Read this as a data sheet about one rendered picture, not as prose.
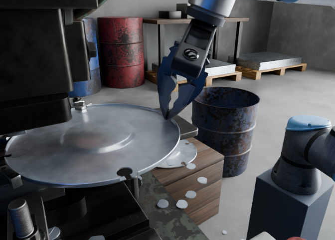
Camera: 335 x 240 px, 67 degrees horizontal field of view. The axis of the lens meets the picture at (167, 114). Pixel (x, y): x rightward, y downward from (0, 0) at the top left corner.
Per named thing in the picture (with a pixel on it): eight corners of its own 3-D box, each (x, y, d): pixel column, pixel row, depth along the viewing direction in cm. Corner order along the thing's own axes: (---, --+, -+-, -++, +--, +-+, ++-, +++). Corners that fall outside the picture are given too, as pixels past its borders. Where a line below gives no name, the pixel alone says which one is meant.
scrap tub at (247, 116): (222, 141, 204) (227, 83, 186) (263, 167, 171) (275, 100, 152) (177, 154, 185) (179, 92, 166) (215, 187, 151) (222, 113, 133)
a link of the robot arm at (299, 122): (301, 143, 90) (309, 108, 84) (334, 164, 78) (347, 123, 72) (272, 148, 86) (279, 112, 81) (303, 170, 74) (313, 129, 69)
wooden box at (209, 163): (175, 176, 161) (176, 126, 148) (219, 212, 132) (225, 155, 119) (117, 202, 140) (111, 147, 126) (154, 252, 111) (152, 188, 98)
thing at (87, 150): (214, 151, 40) (214, 147, 40) (2, 221, 27) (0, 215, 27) (140, 99, 63) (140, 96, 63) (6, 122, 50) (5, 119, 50)
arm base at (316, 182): (285, 162, 96) (290, 139, 92) (328, 182, 85) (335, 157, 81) (262, 176, 88) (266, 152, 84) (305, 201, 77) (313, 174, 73)
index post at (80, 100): (86, 130, 64) (81, 94, 60) (89, 134, 62) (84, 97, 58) (75, 132, 63) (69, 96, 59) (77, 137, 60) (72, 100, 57)
